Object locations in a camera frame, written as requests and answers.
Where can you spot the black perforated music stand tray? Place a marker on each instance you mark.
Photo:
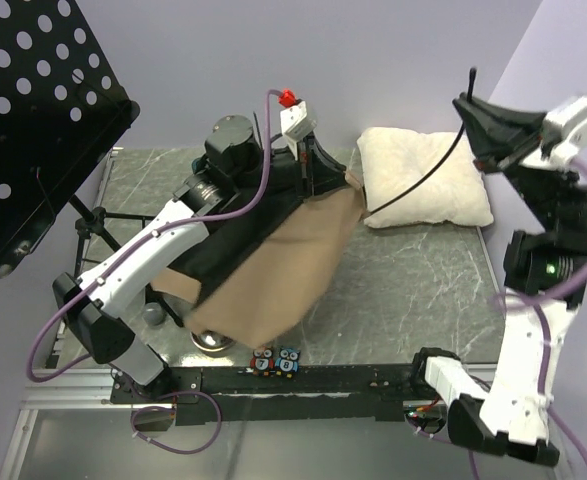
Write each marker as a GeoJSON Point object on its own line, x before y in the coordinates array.
{"type": "Point", "coordinates": [62, 109]}

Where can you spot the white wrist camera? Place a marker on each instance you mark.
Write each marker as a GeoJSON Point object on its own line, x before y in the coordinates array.
{"type": "Point", "coordinates": [564, 132]}
{"type": "Point", "coordinates": [296, 122]}

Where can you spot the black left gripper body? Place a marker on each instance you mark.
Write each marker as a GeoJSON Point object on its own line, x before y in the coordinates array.
{"type": "Point", "coordinates": [285, 169]}

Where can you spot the tan and black pet tent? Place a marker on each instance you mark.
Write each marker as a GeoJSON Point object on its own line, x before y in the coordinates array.
{"type": "Point", "coordinates": [255, 277]}

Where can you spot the blue owl tag eight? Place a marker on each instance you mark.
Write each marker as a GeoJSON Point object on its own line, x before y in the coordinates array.
{"type": "Point", "coordinates": [287, 363]}

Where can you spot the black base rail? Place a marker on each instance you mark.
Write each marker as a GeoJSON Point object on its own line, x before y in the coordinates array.
{"type": "Point", "coordinates": [383, 392]}

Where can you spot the black tripod stand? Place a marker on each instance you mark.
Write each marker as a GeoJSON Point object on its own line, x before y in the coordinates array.
{"type": "Point", "coordinates": [92, 223]}

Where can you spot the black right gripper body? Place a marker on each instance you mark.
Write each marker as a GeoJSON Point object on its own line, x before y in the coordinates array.
{"type": "Point", "coordinates": [534, 184]}

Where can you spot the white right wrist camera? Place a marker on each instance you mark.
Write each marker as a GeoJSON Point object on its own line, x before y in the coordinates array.
{"type": "Point", "coordinates": [564, 132]}

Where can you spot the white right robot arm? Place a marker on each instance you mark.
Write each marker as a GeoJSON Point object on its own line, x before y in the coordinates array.
{"type": "Point", "coordinates": [544, 283]}

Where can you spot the steel pet bowl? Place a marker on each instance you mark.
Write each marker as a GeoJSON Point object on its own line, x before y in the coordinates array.
{"type": "Point", "coordinates": [212, 344]}

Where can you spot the red owl tag seven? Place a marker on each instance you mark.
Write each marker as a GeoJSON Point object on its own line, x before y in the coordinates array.
{"type": "Point", "coordinates": [262, 361]}

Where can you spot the white fluffy pillow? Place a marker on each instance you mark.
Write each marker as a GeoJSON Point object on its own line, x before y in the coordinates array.
{"type": "Point", "coordinates": [411, 177]}

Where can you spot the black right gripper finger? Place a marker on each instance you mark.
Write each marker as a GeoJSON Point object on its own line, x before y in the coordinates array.
{"type": "Point", "coordinates": [498, 154]}
{"type": "Point", "coordinates": [492, 127]}

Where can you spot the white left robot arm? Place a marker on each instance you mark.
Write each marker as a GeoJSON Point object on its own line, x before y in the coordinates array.
{"type": "Point", "coordinates": [238, 193]}

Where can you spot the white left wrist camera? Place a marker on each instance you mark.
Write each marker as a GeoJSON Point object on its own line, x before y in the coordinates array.
{"type": "Point", "coordinates": [296, 122]}

